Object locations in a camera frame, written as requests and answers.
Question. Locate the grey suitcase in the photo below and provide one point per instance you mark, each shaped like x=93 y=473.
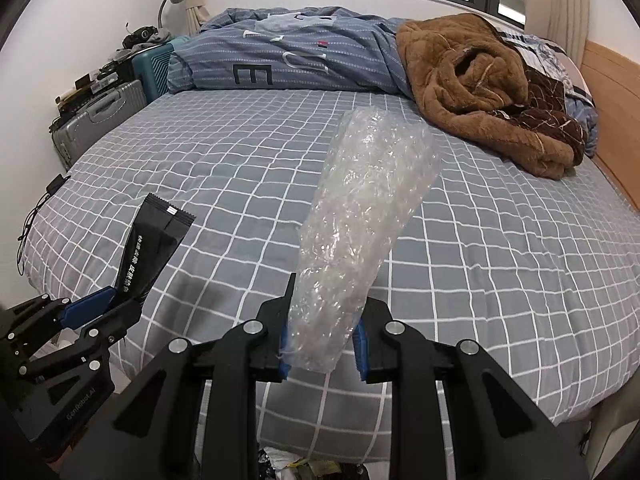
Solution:
x=95 y=120

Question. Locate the teal suitcase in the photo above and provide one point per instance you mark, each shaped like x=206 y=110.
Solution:
x=155 y=70

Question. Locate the blue striped duvet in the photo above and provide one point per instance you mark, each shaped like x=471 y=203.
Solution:
x=300 y=55

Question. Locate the clear plastic bag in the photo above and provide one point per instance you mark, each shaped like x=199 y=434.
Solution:
x=360 y=210

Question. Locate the wooden headboard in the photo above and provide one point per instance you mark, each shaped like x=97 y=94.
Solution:
x=615 y=110

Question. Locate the black foil packet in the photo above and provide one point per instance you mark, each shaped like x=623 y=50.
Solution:
x=150 y=245

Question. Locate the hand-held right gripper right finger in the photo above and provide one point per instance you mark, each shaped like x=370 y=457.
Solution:
x=361 y=355

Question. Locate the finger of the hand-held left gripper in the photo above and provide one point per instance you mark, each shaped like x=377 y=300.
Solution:
x=117 y=325
x=87 y=307

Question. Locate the patterned pillow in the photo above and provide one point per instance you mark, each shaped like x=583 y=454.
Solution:
x=555 y=65

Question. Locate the dark clutter pile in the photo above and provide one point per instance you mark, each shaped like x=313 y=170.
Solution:
x=142 y=37

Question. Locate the brown fleece blanket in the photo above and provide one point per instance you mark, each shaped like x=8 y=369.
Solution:
x=450 y=75

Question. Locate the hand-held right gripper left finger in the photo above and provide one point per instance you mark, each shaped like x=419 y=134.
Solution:
x=284 y=355

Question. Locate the stack of black boxes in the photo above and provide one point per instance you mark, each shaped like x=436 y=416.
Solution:
x=90 y=85

